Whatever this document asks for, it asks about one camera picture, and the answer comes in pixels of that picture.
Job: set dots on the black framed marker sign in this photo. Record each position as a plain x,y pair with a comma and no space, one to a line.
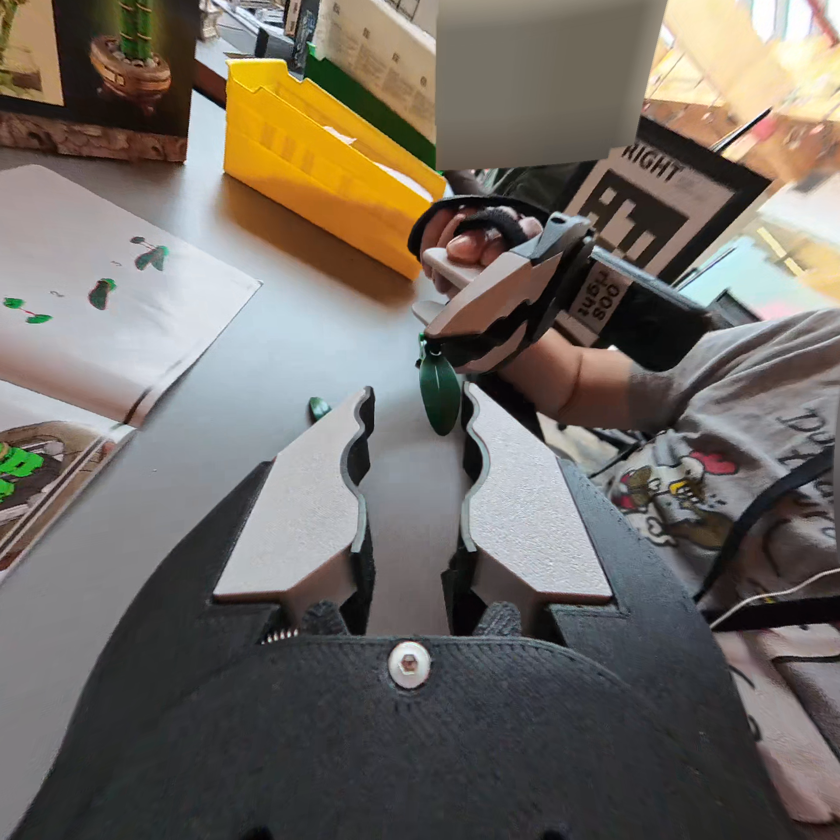
630,197

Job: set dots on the small green brick piece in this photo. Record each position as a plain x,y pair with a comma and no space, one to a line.
319,407

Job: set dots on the building instruction booklet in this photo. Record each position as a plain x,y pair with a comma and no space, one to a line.
98,341

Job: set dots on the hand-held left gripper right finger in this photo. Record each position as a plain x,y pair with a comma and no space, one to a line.
531,525

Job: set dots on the dark green toy leaf piece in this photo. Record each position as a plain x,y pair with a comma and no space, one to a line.
439,394

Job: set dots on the person's right forearm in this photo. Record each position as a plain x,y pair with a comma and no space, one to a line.
571,387

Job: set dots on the black bamboo picture box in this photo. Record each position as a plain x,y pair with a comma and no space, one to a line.
131,98

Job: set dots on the yellow plastic bin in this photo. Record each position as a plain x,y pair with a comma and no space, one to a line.
295,151

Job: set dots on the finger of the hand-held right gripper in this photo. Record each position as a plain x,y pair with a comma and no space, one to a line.
502,348
499,289

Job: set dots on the green plastic bin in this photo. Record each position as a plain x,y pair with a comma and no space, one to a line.
367,111

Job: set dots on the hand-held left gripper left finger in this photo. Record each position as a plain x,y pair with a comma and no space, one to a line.
295,525

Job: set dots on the grey printed shirt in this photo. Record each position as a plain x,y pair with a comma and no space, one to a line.
754,394

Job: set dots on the person's right hand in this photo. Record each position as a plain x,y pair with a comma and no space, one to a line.
472,246

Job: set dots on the crumpled white paper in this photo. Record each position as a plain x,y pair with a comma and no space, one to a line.
394,174

